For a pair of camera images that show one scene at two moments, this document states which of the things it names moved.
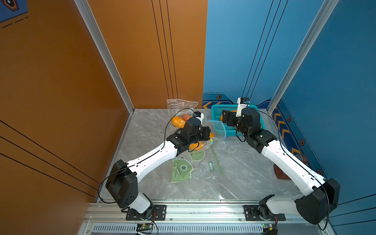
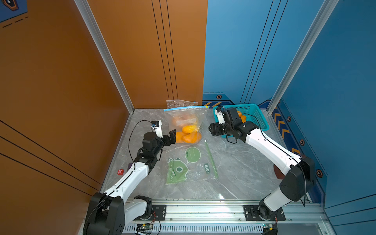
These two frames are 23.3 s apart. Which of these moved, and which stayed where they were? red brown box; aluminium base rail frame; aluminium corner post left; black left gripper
Moved: black left gripper
Stayed: aluminium corner post left; red brown box; aluminium base rail frame
